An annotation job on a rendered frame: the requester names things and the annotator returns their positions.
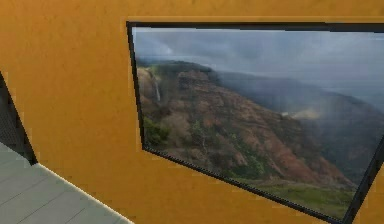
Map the black framed landscape picture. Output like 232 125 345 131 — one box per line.
125 20 384 224

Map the dark grey door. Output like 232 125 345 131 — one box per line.
0 71 39 166

